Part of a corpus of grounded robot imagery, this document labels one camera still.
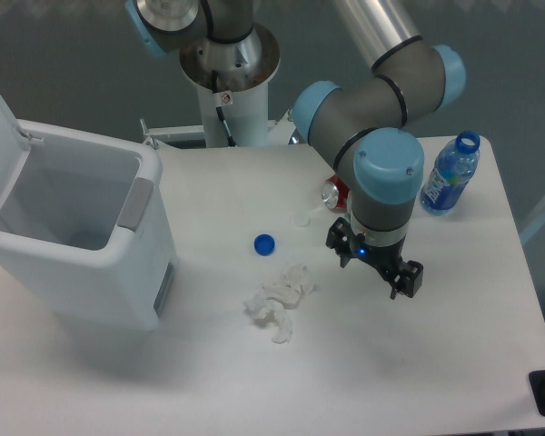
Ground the white bottle cap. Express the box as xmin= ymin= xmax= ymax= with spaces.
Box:
xmin=292 ymin=211 xmax=311 ymax=227

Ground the red soda can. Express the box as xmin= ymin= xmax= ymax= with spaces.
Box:
xmin=321 ymin=173 xmax=350 ymax=213

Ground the blue bottle cap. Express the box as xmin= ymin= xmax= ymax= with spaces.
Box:
xmin=253 ymin=233 xmax=276 ymax=256

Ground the crumpled white paper ball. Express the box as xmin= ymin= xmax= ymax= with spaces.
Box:
xmin=243 ymin=263 xmax=315 ymax=344

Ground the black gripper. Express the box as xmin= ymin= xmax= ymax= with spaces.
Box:
xmin=325 ymin=217 xmax=424 ymax=300

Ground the white metal frame bracket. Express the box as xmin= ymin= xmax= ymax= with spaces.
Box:
xmin=139 ymin=118 xmax=206 ymax=150

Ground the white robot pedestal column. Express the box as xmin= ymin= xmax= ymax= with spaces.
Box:
xmin=180 ymin=23 xmax=280 ymax=148

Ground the blue plastic water bottle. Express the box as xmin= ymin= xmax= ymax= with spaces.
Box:
xmin=420 ymin=130 xmax=481 ymax=215

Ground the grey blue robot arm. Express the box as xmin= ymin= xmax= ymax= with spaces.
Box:
xmin=126 ymin=1 xmax=466 ymax=297

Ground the white trash bin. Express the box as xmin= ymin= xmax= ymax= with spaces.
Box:
xmin=0 ymin=95 xmax=177 ymax=331

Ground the black cable on pedestal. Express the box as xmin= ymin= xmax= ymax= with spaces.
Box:
xmin=211 ymin=70 xmax=237 ymax=148

